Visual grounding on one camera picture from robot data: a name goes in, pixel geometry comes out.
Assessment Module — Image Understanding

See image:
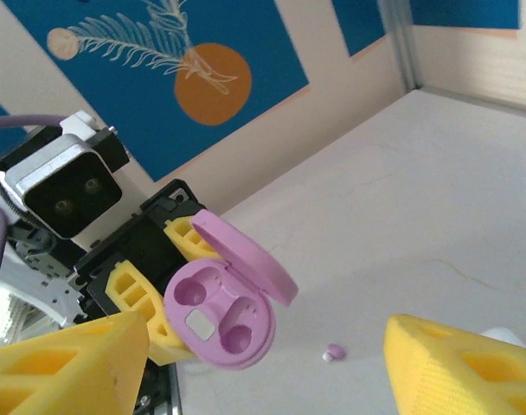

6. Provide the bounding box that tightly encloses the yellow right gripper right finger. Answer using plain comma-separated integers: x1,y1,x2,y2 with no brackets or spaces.
382,313,526,415

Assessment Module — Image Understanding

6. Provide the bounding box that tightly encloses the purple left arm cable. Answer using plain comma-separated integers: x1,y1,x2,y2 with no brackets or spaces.
0,113,64,306

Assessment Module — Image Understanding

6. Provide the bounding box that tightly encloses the pink earbud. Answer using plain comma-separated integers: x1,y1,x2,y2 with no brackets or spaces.
323,342,346,363

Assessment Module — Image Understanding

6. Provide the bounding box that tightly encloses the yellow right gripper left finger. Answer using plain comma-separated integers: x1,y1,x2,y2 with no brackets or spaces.
0,310,151,415

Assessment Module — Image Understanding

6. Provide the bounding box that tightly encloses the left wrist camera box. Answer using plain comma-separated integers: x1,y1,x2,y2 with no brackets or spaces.
0,110,132,252

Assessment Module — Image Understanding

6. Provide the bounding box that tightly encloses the pink earbud charging case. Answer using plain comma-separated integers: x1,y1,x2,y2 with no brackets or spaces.
162,209,300,371

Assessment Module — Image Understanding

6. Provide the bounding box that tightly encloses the aluminium frame post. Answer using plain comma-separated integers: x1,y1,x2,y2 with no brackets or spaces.
382,0,424,94

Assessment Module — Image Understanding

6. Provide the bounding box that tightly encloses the white earbud charging case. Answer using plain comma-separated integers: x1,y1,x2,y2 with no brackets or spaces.
478,327,526,347

